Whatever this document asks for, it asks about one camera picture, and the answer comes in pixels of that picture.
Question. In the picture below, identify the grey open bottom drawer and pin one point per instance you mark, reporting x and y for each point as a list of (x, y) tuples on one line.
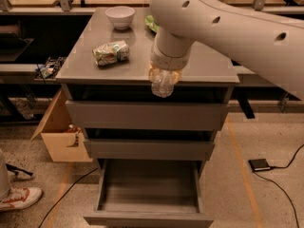
[(148, 194)]

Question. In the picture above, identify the grey middle drawer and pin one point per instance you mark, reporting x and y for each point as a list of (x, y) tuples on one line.
[(148, 150)]

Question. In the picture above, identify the grey side shelf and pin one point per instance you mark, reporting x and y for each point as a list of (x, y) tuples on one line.
[(249, 78), (21, 74)]

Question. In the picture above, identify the green chip bag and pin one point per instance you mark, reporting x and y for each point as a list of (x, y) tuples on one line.
[(150, 22)]

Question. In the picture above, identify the black object on floor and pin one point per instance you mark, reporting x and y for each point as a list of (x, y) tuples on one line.
[(19, 172)]

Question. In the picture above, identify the grey top drawer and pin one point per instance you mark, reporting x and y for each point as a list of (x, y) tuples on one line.
[(115, 115)]

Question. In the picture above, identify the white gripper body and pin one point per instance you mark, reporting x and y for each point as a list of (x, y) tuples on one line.
[(165, 61)]

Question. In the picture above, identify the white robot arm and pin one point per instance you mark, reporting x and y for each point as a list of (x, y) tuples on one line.
[(271, 46)]

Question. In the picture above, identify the grey side shelf left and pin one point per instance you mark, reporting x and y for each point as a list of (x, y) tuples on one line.
[(21, 74)]

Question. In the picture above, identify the clear plastic water bottle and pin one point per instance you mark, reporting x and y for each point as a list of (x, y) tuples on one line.
[(163, 81)]

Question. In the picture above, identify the white bowl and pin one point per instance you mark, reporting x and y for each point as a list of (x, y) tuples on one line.
[(120, 17)]

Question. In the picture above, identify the grey side shelf right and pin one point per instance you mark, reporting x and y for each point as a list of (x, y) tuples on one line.
[(249, 78)]

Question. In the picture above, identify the crushed green white can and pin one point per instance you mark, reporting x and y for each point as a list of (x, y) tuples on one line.
[(111, 53)]

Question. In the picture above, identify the white red sneaker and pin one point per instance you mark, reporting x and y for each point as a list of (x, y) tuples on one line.
[(20, 198)]

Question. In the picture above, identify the grey drawer cabinet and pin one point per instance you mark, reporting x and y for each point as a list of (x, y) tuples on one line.
[(209, 78)]

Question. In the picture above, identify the cardboard box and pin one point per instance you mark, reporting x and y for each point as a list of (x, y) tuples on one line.
[(63, 139)]

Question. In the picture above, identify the black foot pedal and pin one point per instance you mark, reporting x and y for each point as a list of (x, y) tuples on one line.
[(259, 165)]

